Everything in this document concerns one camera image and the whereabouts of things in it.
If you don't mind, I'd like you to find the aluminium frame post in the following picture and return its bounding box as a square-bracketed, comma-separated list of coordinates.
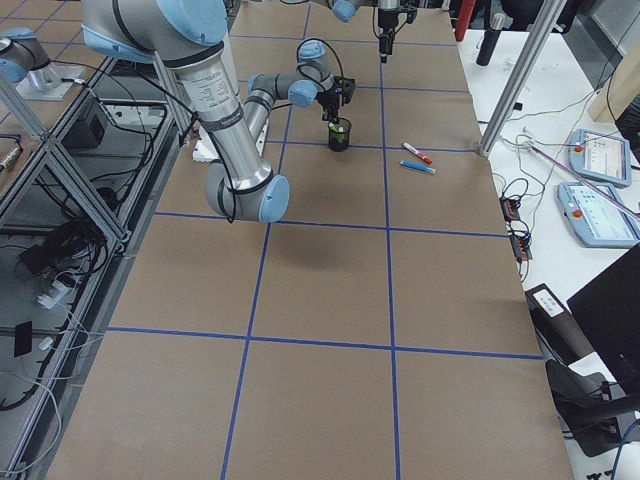
[477, 0, 566, 158]

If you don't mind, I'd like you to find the upper teach pendant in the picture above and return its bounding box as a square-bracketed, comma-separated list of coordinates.
[567, 129, 632, 188]

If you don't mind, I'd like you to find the black mesh pen cup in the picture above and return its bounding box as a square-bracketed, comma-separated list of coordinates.
[328, 118, 352, 152]

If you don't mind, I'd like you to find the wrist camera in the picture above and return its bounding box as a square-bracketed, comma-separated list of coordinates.
[335, 76, 356, 105]

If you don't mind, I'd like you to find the black water bottle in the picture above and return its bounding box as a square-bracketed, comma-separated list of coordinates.
[476, 12, 506, 67]

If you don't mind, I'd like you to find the red cylinder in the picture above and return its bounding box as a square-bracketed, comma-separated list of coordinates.
[454, 0, 476, 42]

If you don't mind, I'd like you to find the teach pendant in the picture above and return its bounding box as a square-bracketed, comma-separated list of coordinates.
[556, 182, 639, 248]
[567, 129, 632, 188]

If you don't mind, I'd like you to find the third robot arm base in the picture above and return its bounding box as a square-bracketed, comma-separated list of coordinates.
[1, 27, 60, 92]

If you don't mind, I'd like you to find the lower teach pendant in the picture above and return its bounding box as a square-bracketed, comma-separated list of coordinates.
[556, 182, 639, 248]

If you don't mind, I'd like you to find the black monitor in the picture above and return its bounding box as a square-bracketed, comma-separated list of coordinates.
[568, 246, 639, 394]

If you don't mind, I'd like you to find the aluminium frame rack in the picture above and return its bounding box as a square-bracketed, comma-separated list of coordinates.
[1, 60, 194, 479]

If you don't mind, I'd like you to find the red marker pen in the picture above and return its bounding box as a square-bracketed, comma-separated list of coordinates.
[402, 142, 433, 165]

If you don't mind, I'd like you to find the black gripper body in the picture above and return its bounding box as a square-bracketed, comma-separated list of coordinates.
[319, 89, 343, 118]
[377, 9, 399, 37]

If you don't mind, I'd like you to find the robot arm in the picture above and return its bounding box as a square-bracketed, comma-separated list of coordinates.
[317, 0, 417, 64]
[82, 0, 355, 223]

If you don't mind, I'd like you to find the blue marker pen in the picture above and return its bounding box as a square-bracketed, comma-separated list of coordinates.
[399, 160, 437, 175]

